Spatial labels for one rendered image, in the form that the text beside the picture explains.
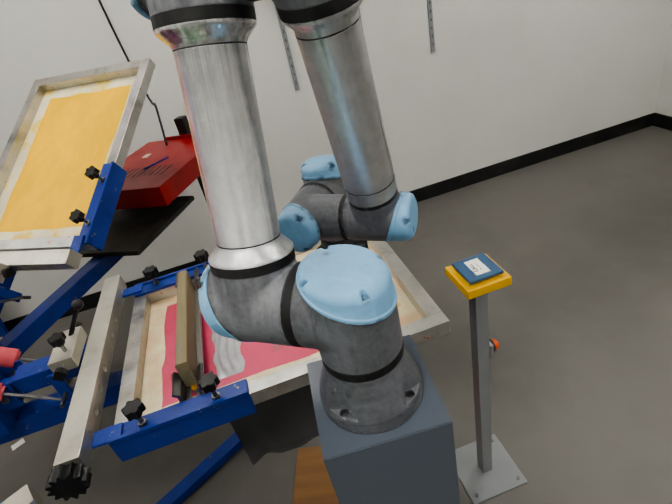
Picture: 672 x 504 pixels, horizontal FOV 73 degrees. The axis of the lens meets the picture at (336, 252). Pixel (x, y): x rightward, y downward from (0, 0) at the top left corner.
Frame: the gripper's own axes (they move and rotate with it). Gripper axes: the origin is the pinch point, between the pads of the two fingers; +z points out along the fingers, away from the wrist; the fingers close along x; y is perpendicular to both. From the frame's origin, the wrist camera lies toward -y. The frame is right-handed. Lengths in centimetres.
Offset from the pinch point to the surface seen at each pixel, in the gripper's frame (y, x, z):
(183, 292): -38, 36, 3
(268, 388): -21.5, -2.0, 10.9
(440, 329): 20.1, -2.1, 12.6
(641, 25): 303, 227, 28
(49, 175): -80, 109, -19
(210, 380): -31.9, -1.3, 3.4
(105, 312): -61, 42, 5
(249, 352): -24.8, 14.9, 13.9
